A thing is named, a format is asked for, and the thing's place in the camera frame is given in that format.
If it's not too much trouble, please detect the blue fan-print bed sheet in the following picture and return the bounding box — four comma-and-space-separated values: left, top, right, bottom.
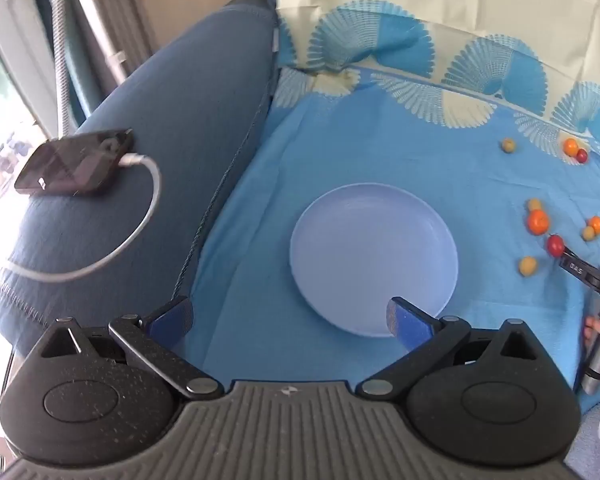
172, 0, 600, 413

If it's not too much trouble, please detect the blue sofa armrest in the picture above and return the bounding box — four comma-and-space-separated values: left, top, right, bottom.
0, 0, 282, 357

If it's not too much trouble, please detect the dotted garment steamer hose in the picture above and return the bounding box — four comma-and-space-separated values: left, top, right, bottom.
51, 0, 78, 137

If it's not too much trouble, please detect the black smartphone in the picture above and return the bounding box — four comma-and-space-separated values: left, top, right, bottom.
14, 129, 135, 196

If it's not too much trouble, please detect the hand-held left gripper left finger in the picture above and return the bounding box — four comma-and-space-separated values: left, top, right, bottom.
27, 296, 224, 402

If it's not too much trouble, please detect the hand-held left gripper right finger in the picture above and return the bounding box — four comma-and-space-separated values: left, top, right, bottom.
355, 297, 563, 402

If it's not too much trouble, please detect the white charging cable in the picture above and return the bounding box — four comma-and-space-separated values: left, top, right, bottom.
0, 152, 162, 284

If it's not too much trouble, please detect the light blue plate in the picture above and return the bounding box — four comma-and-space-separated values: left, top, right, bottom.
289, 183, 460, 339

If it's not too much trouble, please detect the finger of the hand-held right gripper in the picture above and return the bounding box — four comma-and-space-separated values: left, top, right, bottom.
559, 247, 600, 289

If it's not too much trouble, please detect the white garment steamer stand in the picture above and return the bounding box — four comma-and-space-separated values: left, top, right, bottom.
62, 0, 128, 83

